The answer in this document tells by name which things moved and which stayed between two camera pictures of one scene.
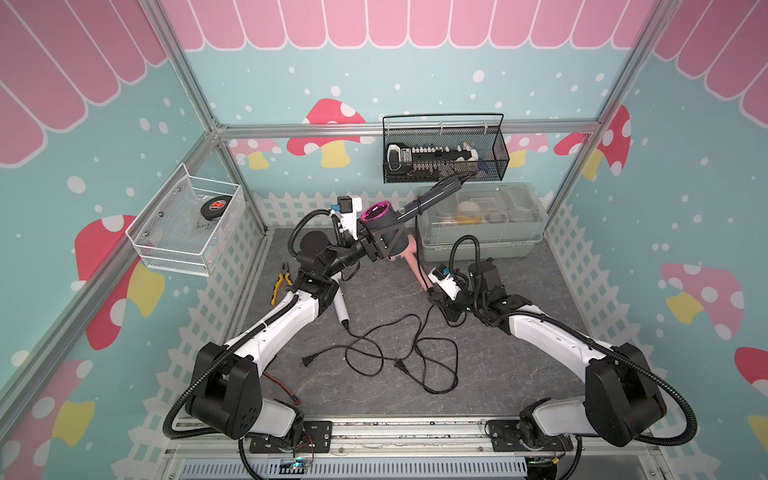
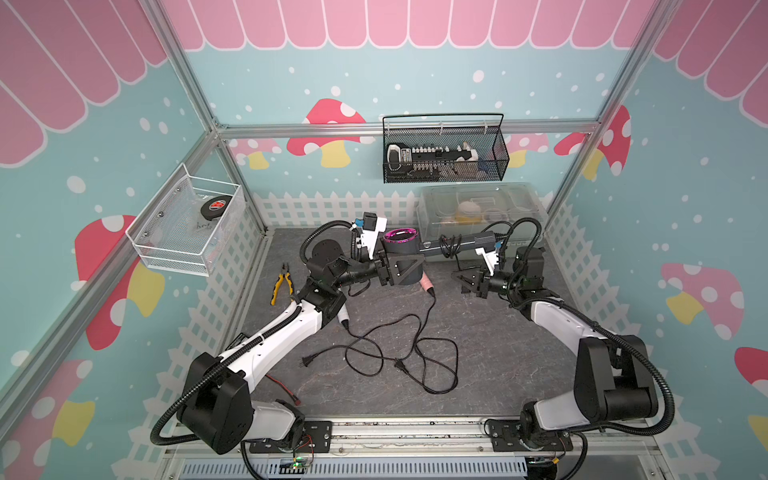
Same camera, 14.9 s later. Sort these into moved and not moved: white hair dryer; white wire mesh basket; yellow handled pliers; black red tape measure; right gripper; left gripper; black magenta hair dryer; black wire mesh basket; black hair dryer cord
Moved: left gripper; black hair dryer cord; black magenta hair dryer; right gripper
Not moved: white hair dryer; yellow handled pliers; black red tape measure; black wire mesh basket; white wire mesh basket
